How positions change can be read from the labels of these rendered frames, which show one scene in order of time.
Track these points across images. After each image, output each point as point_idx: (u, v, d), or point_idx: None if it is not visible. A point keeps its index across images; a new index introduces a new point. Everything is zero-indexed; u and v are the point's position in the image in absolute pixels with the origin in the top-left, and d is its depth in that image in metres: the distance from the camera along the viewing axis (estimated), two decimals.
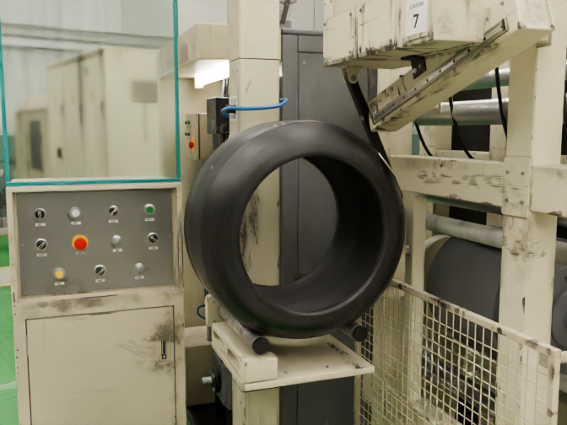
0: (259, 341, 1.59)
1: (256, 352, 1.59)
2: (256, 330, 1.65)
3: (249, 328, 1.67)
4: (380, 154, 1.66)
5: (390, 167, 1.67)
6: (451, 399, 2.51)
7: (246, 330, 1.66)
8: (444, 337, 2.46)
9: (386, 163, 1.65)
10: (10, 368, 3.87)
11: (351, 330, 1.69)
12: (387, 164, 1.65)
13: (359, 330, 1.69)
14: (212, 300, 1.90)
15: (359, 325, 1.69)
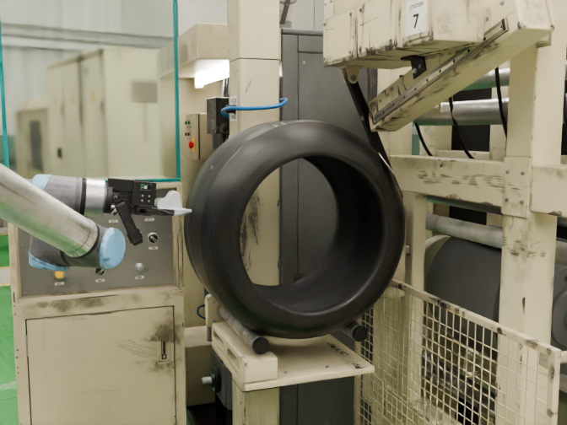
0: (259, 341, 1.59)
1: (256, 352, 1.59)
2: (256, 330, 1.65)
3: (249, 328, 1.67)
4: (380, 154, 1.66)
5: None
6: (451, 399, 2.51)
7: (246, 330, 1.66)
8: (444, 337, 2.46)
9: (386, 163, 1.65)
10: (10, 368, 3.87)
11: (351, 330, 1.69)
12: (387, 164, 1.65)
13: (359, 330, 1.69)
14: (212, 300, 1.90)
15: (359, 325, 1.69)
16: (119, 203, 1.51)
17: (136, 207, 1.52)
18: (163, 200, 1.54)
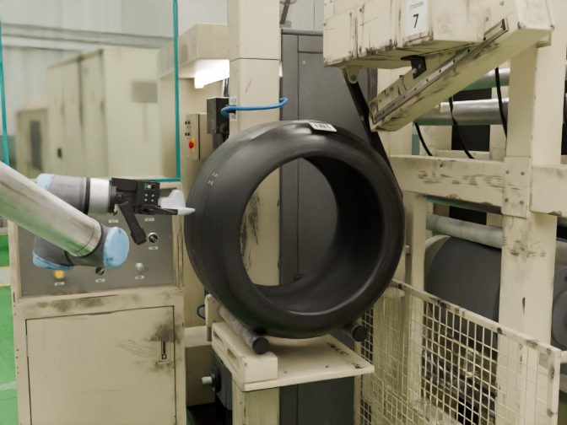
0: (260, 352, 1.59)
1: (268, 342, 1.60)
2: (246, 343, 1.65)
3: None
4: (312, 123, 1.58)
5: (328, 125, 1.59)
6: (451, 399, 2.51)
7: None
8: (444, 337, 2.46)
9: (322, 126, 1.57)
10: (10, 368, 3.87)
11: (362, 338, 1.71)
12: (323, 126, 1.58)
13: (359, 337, 1.69)
14: (212, 300, 1.90)
15: (353, 339, 1.69)
16: (122, 202, 1.52)
17: (139, 207, 1.52)
18: (166, 199, 1.55)
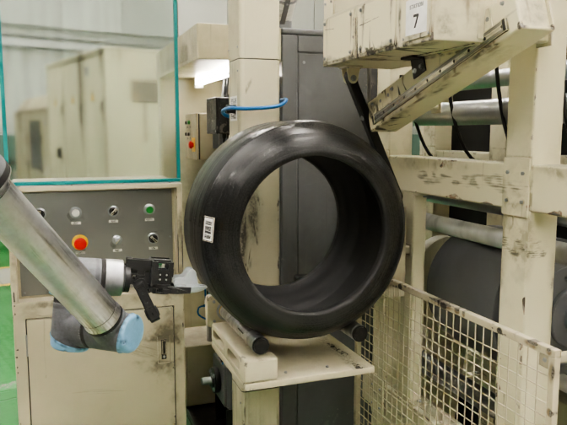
0: (256, 346, 1.59)
1: (265, 352, 1.60)
2: (247, 333, 1.64)
3: (243, 336, 1.67)
4: (203, 238, 1.52)
5: (206, 220, 1.51)
6: (451, 399, 2.51)
7: (243, 339, 1.66)
8: (444, 337, 2.46)
9: (209, 231, 1.50)
10: (10, 368, 3.87)
11: (353, 339, 1.70)
12: (208, 228, 1.51)
13: (357, 334, 1.68)
14: (212, 300, 1.90)
15: (353, 330, 1.69)
16: (137, 282, 1.55)
17: (153, 287, 1.56)
18: (180, 278, 1.58)
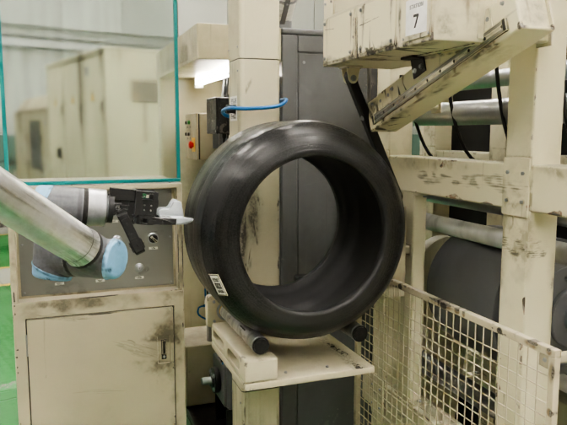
0: (256, 344, 1.59)
1: (261, 353, 1.60)
2: (251, 330, 1.65)
3: (244, 332, 1.67)
4: (218, 293, 1.55)
5: (212, 277, 1.54)
6: (451, 399, 2.51)
7: (243, 336, 1.66)
8: (444, 337, 2.46)
9: (220, 287, 1.53)
10: (10, 368, 3.87)
11: (351, 336, 1.69)
12: (218, 284, 1.53)
13: (358, 332, 1.68)
14: (212, 300, 1.90)
15: (355, 327, 1.69)
16: (121, 212, 1.52)
17: (137, 217, 1.52)
18: (164, 209, 1.55)
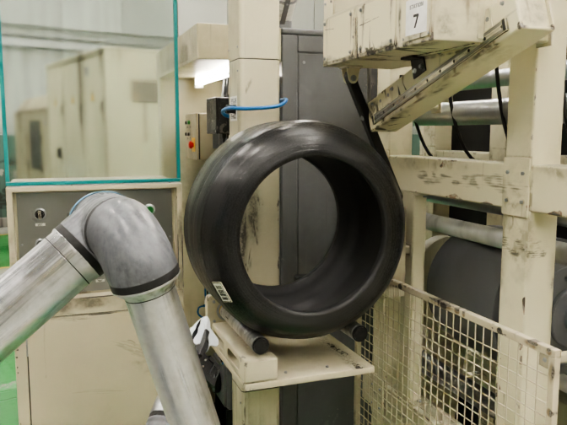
0: (260, 341, 1.59)
1: (255, 352, 1.59)
2: (258, 331, 1.65)
3: (251, 327, 1.67)
4: (223, 299, 1.56)
5: (215, 285, 1.54)
6: (451, 399, 2.51)
7: (248, 329, 1.67)
8: (444, 337, 2.46)
9: (224, 293, 1.54)
10: (10, 368, 3.87)
11: (352, 329, 1.69)
12: (221, 292, 1.54)
13: (360, 330, 1.69)
14: (212, 300, 1.90)
15: (361, 325, 1.70)
16: None
17: None
18: None
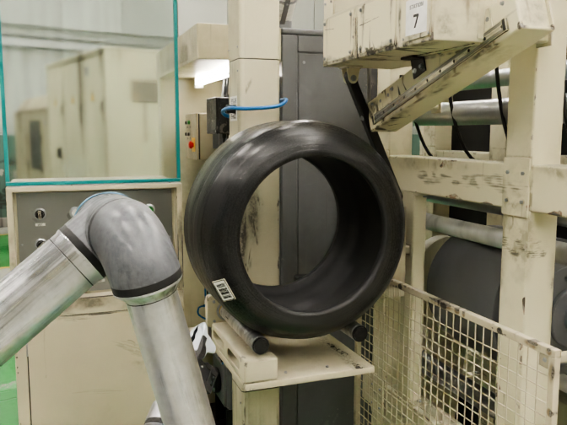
0: (260, 341, 1.59)
1: (255, 352, 1.59)
2: (258, 331, 1.65)
3: (251, 327, 1.67)
4: (224, 299, 1.56)
5: (216, 284, 1.54)
6: (451, 399, 2.51)
7: (248, 329, 1.67)
8: (444, 337, 2.46)
9: (226, 291, 1.54)
10: (10, 368, 3.87)
11: (352, 329, 1.69)
12: (224, 289, 1.54)
13: (360, 330, 1.69)
14: (212, 300, 1.90)
15: (361, 325, 1.70)
16: None
17: None
18: None
